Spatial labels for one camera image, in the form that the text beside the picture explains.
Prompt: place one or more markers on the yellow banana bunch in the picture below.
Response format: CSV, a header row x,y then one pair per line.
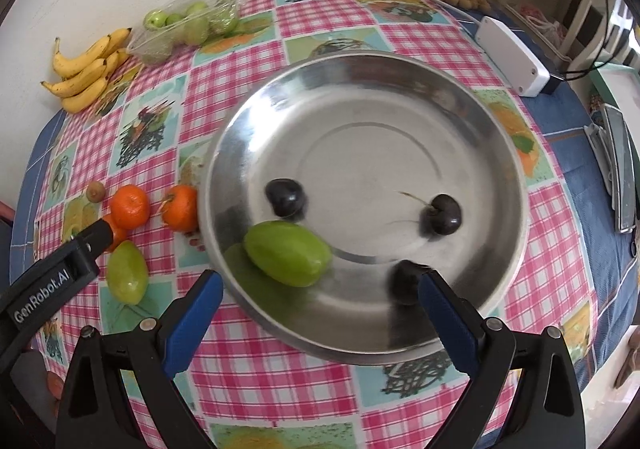
x,y
84,78

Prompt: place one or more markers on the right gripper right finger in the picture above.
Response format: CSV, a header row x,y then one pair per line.
x,y
546,409

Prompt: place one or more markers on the white plastic box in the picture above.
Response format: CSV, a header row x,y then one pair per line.
x,y
526,74

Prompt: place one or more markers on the silver metal plate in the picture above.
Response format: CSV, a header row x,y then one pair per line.
x,y
355,129

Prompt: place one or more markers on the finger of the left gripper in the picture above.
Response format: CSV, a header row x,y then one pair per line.
x,y
98,237

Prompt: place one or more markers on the white shelf furniture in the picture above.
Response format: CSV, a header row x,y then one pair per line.
x,y
573,34

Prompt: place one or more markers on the brown kiwi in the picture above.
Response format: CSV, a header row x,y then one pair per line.
x,y
95,192

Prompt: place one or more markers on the plastic tray of green fruits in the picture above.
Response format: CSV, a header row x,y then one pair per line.
x,y
181,24

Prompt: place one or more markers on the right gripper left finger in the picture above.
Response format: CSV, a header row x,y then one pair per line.
x,y
95,411

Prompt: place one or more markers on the large green mango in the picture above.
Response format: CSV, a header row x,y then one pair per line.
x,y
288,253

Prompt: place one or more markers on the orange tangerine with stem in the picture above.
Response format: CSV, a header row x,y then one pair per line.
x,y
179,209

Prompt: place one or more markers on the small green mango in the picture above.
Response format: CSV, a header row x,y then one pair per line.
x,y
127,275

